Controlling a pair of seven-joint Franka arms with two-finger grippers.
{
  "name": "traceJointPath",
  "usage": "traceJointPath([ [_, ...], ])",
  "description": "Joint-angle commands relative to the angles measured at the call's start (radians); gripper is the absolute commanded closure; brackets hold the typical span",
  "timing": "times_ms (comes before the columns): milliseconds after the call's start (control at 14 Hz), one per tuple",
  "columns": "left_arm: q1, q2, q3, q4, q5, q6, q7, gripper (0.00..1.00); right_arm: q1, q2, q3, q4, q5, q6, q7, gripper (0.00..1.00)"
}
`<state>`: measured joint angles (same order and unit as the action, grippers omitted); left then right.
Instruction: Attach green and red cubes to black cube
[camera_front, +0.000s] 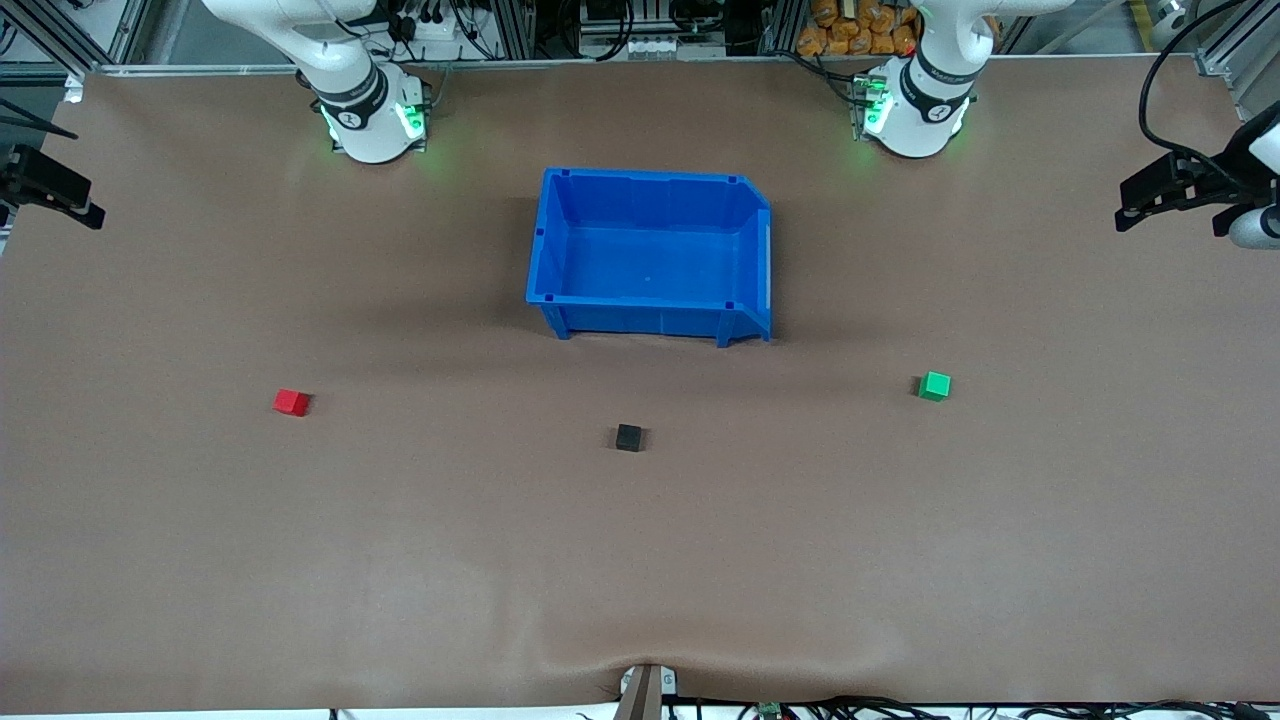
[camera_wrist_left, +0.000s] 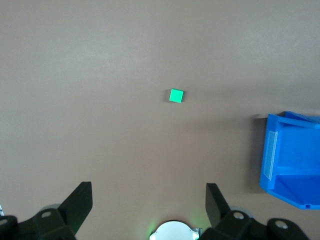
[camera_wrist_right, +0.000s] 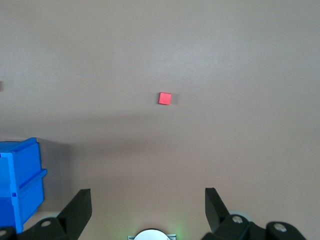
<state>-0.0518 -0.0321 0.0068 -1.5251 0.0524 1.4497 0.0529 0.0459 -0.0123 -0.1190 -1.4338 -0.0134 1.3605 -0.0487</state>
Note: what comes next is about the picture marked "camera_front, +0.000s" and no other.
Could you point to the small green cube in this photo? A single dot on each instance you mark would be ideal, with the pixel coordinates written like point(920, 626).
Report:
point(934, 386)

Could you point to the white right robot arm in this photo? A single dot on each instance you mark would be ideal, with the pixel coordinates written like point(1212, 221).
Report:
point(350, 90)

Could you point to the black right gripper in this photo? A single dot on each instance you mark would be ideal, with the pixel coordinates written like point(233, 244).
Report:
point(30, 174)

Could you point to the blue plastic storage bin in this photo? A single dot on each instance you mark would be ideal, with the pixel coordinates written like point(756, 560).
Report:
point(650, 265)

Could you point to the small green circuit board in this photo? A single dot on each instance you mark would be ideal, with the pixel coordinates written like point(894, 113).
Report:
point(769, 710)

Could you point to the aluminium frame profile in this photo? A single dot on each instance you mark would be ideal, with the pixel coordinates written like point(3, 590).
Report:
point(70, 30)
point(1240, 60)

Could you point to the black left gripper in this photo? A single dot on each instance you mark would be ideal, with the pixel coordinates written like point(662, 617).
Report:
point(1207, 180)

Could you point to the small red cube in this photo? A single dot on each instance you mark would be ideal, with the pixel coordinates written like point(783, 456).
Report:
point(290, 402)

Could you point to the small black cube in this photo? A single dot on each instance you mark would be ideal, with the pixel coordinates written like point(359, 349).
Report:
point(628, 437)

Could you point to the metal table clamp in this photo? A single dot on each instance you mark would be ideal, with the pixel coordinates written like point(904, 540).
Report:
point(645, 692)

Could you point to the brown table mat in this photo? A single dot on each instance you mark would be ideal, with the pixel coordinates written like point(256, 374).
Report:
point(400, 550)

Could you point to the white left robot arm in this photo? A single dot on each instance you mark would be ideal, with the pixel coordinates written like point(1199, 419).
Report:
point(925, 95)

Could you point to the orange snack bag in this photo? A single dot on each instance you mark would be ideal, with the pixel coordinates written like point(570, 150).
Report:
point(860, 28)

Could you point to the white power strip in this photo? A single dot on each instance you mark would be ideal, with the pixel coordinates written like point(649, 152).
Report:
point(430, 30)

